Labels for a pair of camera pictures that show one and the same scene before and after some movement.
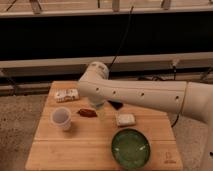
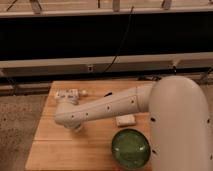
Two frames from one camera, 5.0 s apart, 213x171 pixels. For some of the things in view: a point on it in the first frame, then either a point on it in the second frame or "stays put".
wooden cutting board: [71, 137] stays put
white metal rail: [189, 61] stays put
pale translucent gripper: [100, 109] → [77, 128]
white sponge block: [126, 119] stays put
